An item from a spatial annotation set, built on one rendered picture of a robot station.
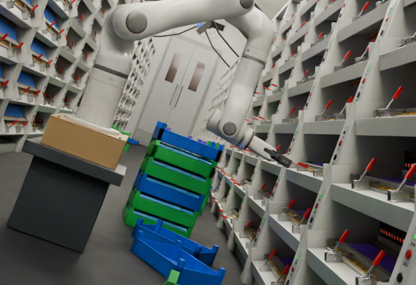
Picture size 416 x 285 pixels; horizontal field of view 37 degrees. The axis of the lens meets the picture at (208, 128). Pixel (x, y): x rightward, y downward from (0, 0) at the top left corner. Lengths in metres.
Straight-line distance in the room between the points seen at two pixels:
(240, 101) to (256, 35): 0.25
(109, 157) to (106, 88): 0.23
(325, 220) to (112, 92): 0.79
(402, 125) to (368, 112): 0.36
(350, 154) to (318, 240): 0.26
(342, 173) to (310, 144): 0.71
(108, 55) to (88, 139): 0.28
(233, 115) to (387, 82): 0.57
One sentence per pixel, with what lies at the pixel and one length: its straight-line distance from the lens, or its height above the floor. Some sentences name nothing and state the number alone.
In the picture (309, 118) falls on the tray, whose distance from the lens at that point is 2.48.
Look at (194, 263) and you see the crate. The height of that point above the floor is 0.04.
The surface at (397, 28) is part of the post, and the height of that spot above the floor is 0.96.
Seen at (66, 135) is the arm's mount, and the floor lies 0.33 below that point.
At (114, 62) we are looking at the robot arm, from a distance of 2.03.
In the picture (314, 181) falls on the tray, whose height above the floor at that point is 0.47.
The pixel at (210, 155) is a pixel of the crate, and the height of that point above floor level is 0.42.
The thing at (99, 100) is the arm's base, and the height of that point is 0.47.
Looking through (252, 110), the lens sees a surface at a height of 0.80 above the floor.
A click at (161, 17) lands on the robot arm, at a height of 0.79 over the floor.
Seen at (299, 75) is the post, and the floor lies 0.95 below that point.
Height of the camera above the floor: 0.46
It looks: 1 degrees up
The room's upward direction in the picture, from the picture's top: 21 degrees clockwise
